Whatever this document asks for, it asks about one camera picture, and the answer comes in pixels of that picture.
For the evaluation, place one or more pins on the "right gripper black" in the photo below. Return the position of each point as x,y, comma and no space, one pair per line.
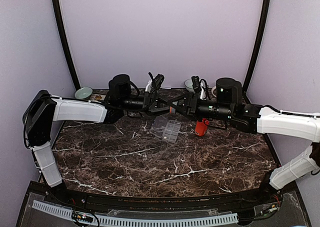
192,101

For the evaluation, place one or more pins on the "clear plastic pill organizer box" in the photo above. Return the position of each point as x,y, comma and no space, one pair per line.
163,127

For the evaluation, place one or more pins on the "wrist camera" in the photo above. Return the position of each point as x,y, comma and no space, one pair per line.
155,83
200,87

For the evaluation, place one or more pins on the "black corner post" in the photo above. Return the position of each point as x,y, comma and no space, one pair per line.
257,44
64,43

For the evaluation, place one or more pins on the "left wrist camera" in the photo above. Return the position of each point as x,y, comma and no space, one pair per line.
155,83

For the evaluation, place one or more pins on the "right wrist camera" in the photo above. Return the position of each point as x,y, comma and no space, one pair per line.
200,87

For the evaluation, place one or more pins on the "green ceramic bowl left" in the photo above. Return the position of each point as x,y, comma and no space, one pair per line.
83,94

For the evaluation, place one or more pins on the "black front rail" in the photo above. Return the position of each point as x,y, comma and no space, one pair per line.
235,202

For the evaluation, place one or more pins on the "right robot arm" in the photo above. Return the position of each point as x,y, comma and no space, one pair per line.
253,119

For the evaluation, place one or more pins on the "cream ceramic mug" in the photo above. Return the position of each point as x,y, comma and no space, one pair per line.
214,92

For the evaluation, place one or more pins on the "patterned coaster mat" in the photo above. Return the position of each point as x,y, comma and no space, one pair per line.
97,97

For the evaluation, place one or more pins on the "right black corner post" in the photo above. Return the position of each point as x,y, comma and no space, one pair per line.
257,44

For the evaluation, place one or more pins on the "white ceramic bowl back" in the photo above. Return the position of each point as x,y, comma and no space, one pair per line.
189,85

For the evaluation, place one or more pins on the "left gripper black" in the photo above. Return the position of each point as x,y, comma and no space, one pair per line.
151,103

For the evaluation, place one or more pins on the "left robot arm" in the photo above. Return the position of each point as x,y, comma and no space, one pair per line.
119,101

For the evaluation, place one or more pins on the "left black corner post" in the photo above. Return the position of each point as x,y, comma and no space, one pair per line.
64,43

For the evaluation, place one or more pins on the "white slotted cable duct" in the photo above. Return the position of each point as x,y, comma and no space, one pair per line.
123,218

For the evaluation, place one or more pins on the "red pill bottle grey cap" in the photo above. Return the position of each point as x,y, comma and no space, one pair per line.
201,127

